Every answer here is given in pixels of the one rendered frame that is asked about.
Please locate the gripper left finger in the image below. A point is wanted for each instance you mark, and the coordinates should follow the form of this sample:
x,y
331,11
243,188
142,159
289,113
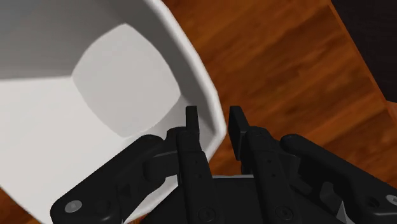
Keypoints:
x,y
192,161

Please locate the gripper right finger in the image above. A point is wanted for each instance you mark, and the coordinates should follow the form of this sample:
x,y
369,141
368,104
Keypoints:
x,y
266,161

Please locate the white bowl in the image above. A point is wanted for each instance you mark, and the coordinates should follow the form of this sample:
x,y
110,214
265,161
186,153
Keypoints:
x,y
118,93

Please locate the wooden table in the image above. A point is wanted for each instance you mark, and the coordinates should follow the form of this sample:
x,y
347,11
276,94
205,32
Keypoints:
x,y
279,62

